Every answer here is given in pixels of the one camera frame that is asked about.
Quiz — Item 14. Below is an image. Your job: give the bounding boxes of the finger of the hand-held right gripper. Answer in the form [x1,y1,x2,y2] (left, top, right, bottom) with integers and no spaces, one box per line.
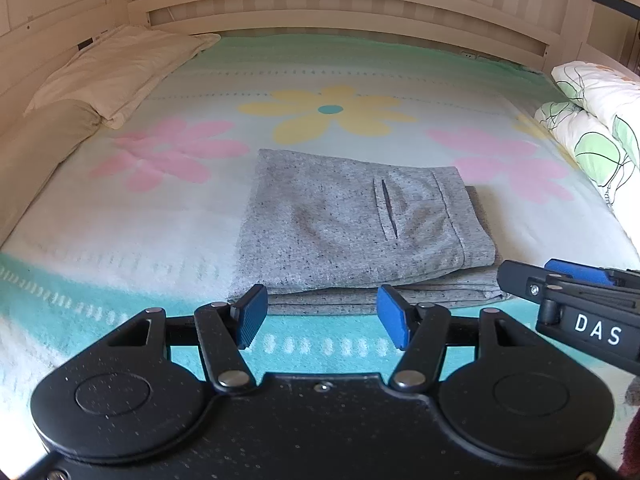
[497,260,563,306]
[545,259,640,291]

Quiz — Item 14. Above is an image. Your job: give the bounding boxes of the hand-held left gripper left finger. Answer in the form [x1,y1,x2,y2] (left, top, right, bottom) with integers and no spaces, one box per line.
[107,284,270,393]

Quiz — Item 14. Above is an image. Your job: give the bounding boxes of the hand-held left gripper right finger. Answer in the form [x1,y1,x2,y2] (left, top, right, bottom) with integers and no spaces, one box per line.
[376,285,538,393]

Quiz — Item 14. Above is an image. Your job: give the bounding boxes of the grey speckled pants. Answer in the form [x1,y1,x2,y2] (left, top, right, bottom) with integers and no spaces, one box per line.
[227,148,513,316]

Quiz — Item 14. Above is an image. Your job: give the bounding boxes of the flower-print blanket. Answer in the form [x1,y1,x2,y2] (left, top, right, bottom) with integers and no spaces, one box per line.
[0,35,640,411]

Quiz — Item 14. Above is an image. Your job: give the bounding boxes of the leaf-print pillow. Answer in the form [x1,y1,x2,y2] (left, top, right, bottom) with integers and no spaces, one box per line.
[551,61,640,171]
[534,101,640,206]

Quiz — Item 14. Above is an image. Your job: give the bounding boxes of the cream pillow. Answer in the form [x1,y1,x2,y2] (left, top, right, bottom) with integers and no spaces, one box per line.
[24,25,221,128]

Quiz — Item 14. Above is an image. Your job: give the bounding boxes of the wooden bed headboard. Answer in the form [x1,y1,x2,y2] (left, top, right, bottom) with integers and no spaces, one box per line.
[0,0,640,91]

